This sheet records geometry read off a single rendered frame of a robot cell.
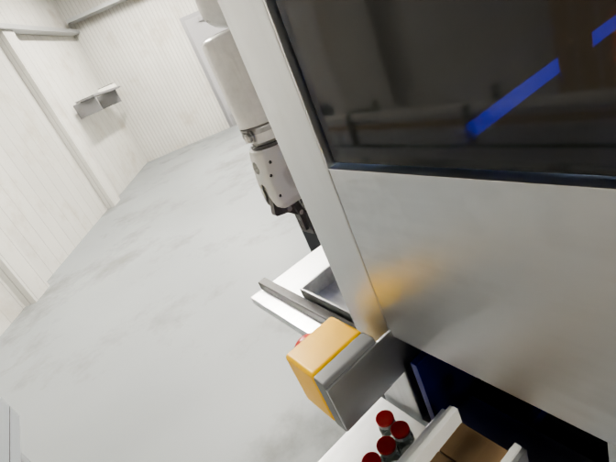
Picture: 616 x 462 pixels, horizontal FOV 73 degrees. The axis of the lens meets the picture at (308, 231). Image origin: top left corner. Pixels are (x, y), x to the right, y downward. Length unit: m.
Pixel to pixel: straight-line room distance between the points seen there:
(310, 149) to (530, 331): 0.22
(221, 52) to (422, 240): 0.40
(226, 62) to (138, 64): 8.68
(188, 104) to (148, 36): 1.37
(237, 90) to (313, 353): 0.37
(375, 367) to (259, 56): 0.31
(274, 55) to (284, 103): 0.04
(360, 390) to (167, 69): 8.89
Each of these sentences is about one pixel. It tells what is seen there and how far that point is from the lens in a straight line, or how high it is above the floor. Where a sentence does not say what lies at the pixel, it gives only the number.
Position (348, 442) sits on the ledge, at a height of 0.88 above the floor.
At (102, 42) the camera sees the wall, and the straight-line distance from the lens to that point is 9.44.
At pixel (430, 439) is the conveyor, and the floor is 0.97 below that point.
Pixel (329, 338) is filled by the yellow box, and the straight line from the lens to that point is 0.46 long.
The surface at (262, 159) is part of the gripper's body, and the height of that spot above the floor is 1.17.
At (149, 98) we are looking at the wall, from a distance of 9.31.
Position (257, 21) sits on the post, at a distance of 0.36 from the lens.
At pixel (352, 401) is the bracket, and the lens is 0.45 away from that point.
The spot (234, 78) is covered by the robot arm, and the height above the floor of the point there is 1.29.
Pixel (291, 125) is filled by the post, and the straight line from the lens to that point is 0.37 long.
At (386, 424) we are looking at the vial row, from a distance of 0.51.
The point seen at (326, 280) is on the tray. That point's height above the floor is 0.89.
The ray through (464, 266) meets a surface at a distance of 0.31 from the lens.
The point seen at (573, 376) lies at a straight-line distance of 0.33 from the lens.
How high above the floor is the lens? 1.32
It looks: 25 degrees down
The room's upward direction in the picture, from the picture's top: 23 degrees counter-clockwise
